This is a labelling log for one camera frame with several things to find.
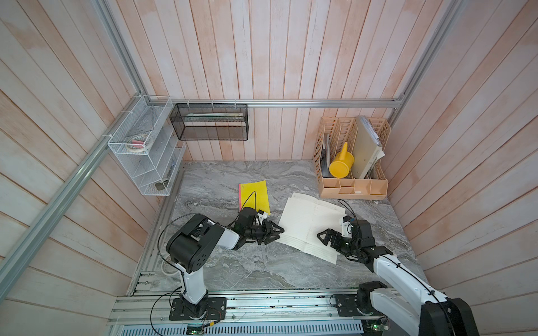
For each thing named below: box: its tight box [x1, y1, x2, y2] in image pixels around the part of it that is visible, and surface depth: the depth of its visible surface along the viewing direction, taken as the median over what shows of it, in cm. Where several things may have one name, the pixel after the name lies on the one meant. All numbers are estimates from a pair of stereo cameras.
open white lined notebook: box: [276, 193, 347, 265], surface depth 99 cm
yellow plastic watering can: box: [329, 142, 355, 179], surface depth 100 cm
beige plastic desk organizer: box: [313, 115, 392, 200], surface depth 103 cm
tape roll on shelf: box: [126, 134, 154, 153], surface depth 75 cm
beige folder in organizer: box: [351, 115, 386, 180], surface depth 94 cm
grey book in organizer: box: [320, 133, 333, 178], surface depth 103 cm
